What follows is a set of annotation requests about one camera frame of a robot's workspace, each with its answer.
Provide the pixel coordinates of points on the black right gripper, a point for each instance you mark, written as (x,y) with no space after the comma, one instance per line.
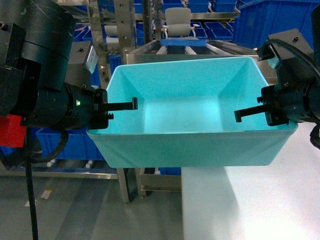
(299,102)

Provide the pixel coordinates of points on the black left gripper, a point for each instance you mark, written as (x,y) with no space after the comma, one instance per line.
(72,108)

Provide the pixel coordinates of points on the teal plastic bin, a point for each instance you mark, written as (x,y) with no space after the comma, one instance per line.
(185,116)

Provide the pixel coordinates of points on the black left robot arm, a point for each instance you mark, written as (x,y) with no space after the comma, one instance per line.
(45,75)

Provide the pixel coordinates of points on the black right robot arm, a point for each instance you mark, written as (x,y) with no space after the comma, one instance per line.
(288,74)

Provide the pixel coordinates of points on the blue crate lower left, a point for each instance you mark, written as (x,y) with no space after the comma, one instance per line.
(78,147)

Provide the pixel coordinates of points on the blue crate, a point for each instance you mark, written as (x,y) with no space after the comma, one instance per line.
(78,147)
(260,18)

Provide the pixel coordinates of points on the blue crate upper right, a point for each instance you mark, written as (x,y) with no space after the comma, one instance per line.
(260,18)

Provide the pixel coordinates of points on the white office chair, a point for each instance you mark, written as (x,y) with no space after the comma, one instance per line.
(178,23)

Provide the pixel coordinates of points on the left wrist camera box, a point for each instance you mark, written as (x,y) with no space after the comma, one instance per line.
(84,53)

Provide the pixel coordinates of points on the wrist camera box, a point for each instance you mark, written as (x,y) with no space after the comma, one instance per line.
(286,48)
(84,53)

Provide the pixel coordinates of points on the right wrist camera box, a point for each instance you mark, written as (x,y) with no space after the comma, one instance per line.
(286,48)

